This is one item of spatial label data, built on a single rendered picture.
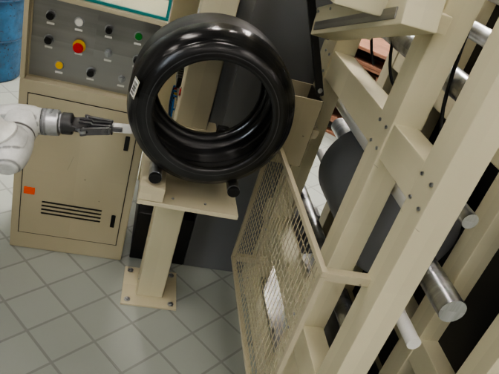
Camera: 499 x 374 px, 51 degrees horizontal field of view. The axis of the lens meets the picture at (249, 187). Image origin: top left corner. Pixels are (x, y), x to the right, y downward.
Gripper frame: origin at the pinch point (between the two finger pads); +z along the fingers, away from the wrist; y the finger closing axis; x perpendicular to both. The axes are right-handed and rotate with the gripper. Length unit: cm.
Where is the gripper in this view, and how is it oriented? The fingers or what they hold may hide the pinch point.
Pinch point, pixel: (122, 128)
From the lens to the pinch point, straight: 184.1
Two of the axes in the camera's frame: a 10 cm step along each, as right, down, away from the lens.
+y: -1.2, -5.2, 8.4
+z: 9.8, 0.7, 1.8
